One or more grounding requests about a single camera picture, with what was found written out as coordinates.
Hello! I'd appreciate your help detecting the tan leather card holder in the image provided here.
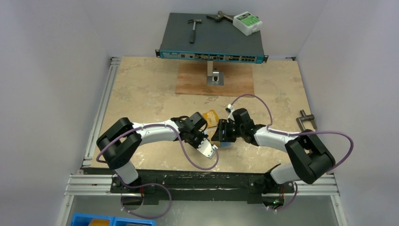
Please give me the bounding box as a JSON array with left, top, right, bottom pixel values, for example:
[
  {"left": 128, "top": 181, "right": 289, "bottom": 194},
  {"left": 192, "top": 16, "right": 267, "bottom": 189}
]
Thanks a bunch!
[{"left": 214, "top": 141, "right": 232, "bottom": 148}]

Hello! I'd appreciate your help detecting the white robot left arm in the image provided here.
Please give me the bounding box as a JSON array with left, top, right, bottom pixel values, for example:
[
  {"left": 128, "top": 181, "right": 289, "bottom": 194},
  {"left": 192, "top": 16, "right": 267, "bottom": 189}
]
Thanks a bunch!
[{"left": 96, "top": 112, "right": 216, "bottom": 193}]

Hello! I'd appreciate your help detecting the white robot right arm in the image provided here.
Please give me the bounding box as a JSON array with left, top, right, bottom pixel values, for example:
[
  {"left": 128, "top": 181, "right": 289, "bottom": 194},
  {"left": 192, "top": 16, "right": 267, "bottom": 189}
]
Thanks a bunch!
[{"left": 211, "top": 108, "right": 335, "bottom": 192}]

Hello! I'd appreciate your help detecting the gold credit card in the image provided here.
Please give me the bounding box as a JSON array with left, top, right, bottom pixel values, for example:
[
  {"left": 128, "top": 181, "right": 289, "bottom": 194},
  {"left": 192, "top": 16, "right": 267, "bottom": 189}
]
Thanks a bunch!
[{"left": 202, "top": 109, "right": 219, "bottom": 128}]

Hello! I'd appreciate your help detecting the brown plywood board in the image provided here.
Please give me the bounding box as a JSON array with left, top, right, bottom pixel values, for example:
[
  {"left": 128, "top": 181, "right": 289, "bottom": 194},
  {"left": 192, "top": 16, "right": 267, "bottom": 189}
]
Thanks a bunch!
[{"left": 176, "top": 63, "right": 255, "bottom": 97}]

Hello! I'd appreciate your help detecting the small hammer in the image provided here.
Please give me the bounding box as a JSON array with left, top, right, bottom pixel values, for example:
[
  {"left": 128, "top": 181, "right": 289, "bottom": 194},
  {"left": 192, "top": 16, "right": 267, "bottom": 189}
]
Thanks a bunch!
[{"left": 187, "top": 19, "right": 202, "bottom": 44}]

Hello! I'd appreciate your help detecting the white green box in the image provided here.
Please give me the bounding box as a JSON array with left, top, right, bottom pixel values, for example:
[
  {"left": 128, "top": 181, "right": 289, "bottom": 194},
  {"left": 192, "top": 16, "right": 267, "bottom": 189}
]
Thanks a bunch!
[{"left": 232, "top": 12, "right": 263, "bottom": 36}]

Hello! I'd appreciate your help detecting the dark pliers tool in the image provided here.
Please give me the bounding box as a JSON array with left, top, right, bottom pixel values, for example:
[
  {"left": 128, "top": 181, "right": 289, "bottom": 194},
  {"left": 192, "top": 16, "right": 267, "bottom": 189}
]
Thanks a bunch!
[{"left": 206, "top": 10, "right": 233, "bottom": 23}]

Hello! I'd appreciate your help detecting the blue plastic bin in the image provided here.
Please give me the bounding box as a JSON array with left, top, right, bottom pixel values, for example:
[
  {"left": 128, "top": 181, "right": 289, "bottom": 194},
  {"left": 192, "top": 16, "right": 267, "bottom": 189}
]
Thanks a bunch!
[{"left": 69, "top": 213, "right": 156, "bottom": 226}]

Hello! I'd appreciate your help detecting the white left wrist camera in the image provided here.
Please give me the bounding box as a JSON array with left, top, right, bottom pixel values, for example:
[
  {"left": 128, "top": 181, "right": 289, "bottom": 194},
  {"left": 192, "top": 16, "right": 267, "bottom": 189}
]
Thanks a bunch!
[{"left": 197, "top": 138, "right": 218, "bottom": 159}]

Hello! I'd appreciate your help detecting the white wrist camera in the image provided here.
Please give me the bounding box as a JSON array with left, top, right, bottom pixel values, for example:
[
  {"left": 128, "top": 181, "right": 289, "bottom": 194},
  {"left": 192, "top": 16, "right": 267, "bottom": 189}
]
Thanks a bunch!
[
  {"left": 197, "top": 138, "right": 218, "bottom": 159},
  {"left": 225, "top": 104, "right": 235, "bottom": 120}
]

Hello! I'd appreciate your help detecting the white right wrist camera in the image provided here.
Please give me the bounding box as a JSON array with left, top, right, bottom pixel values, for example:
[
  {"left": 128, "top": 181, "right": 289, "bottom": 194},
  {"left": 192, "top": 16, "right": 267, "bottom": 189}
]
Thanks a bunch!
[{"left": 225, "top": 104, "right": 235, "bottom": 120}]

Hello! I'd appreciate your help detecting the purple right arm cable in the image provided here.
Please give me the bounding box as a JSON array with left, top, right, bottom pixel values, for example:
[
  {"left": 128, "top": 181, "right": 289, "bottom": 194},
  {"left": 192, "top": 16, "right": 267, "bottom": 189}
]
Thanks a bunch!
[{"left": 229, "top": 94, "right": 355, "bottom": 213}]

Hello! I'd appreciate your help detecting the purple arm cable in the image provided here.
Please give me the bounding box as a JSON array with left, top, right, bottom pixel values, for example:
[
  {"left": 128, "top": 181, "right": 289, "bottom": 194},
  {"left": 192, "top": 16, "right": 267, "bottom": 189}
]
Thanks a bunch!
[
  {"left": 229, "top": 94, "right": 355, "bottom": 213},
  {"left": 96, "top": 123, "right": 219, "bottom": 219}
]

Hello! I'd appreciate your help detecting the metal stand base bracket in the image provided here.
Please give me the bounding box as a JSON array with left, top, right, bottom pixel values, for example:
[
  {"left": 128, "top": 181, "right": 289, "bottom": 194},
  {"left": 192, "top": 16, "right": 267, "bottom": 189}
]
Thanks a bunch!
[{"left": 207, "top": 61, "right": 224, "bottom": 86}]

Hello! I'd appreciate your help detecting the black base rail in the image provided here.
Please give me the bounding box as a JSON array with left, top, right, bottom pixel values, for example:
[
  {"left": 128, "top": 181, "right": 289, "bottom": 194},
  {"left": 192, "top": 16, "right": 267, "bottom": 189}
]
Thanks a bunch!
[{"left": 82, "top": 168, "right": 295, "bottom": 205}]

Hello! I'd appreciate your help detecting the metal door handle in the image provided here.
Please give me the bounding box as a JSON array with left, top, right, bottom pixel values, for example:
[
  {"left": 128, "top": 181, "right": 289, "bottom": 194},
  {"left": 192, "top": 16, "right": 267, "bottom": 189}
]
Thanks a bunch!
[{"left": 296, "top": 109, "right": 317, "bottom": 132}]

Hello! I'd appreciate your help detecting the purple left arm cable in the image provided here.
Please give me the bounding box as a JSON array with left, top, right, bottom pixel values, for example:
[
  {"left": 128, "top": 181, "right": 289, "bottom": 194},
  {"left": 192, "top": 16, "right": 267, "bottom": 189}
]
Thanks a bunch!
[{"left": 96, "top": 123, "right": 219, "bottom": 219}]

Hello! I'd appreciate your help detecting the blue network switch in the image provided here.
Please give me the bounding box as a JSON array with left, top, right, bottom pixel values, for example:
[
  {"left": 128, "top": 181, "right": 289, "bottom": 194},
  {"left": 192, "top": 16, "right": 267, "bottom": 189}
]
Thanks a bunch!
[{"left": 155, "top": 13, "right": 269, "bottom": 64}]

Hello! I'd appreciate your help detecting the aluminium frame rail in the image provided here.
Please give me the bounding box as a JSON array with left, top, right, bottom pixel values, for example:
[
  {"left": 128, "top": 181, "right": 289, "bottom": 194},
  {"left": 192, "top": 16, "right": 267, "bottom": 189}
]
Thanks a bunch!
[{"left": 65, "top": 56, "right": 339, "bottom": 196}]

